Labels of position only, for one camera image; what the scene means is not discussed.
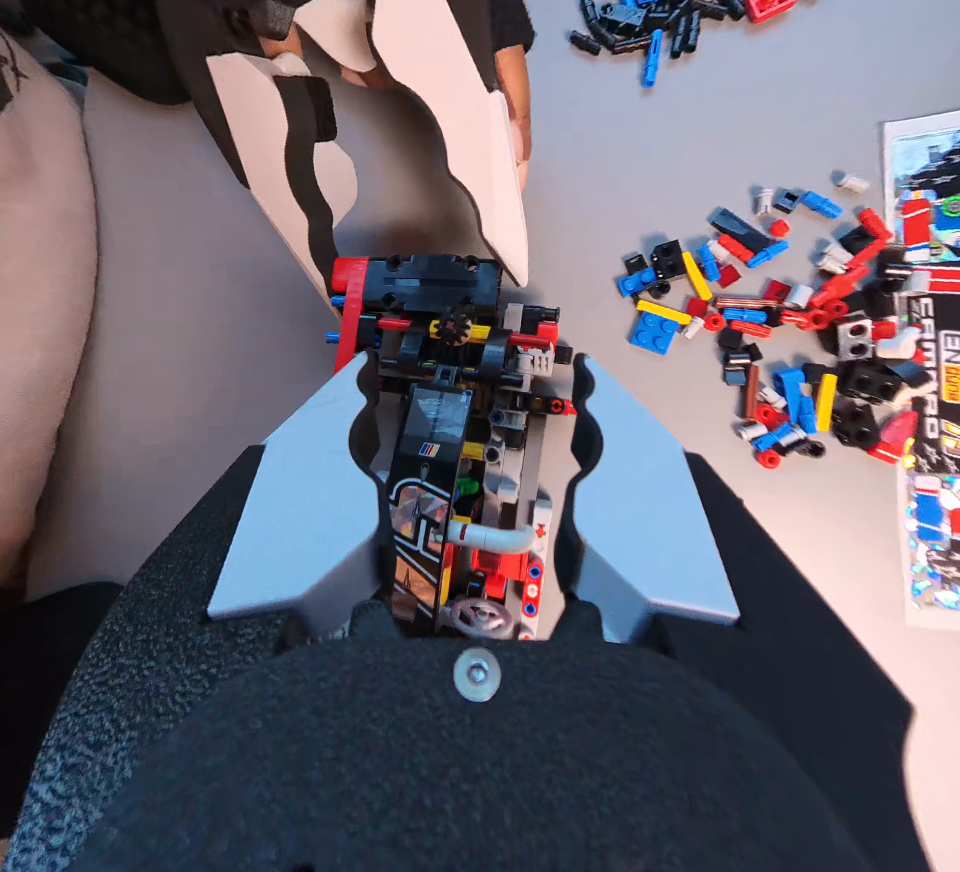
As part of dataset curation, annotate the lego race car model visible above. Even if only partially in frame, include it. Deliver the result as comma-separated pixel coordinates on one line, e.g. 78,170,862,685
326,253,580,644

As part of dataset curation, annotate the red black lego beam assembly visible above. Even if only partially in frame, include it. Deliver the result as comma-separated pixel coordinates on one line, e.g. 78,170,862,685
326,253,504,374

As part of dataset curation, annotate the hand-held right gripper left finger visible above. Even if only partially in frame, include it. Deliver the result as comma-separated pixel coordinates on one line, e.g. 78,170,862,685
206,353,396,638

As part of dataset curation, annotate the holographic sticker sheet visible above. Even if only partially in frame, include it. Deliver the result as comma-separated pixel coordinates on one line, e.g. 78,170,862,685
881,108,960,632

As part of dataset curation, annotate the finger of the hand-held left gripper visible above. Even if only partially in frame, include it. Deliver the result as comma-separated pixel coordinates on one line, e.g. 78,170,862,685
369,0,531,290
204,53,359,303

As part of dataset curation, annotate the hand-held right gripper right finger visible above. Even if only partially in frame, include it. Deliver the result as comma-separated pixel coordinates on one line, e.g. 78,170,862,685
562,354,742,644

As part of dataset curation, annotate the pile of mixed lego pieces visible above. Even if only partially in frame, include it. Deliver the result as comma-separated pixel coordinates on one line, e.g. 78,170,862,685
615,170,922,472

